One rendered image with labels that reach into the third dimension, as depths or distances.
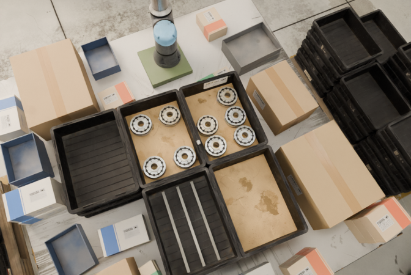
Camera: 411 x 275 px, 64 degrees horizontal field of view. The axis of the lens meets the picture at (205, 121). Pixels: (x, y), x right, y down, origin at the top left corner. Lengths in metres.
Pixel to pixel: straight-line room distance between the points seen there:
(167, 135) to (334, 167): 0.78
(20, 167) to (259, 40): 1.40
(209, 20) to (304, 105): 0.74
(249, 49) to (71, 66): 0.95
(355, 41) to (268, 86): 0.97
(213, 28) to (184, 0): 1.18
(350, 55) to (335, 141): 0.92
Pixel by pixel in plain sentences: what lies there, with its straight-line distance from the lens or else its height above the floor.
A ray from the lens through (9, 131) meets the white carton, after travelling 1.85.
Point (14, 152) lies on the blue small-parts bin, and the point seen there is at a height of 0.77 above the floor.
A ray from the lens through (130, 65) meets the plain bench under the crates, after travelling 1.92.
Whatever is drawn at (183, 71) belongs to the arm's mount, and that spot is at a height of 0.73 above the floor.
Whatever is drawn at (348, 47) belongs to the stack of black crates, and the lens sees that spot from 2.46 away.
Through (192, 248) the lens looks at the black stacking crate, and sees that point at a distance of 1.50.
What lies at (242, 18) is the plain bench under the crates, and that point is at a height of 0.70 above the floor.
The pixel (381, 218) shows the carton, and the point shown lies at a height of 0.92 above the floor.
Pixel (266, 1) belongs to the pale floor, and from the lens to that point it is 3.17.
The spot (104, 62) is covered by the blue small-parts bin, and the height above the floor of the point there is 0.70.
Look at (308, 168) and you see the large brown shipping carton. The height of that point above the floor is 0.90.
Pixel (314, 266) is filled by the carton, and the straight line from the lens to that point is 1.57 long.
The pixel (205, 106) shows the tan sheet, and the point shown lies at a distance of 1.63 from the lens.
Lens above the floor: 2.33
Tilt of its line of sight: 69 degrees down
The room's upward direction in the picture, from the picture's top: 7 degrees clockwise
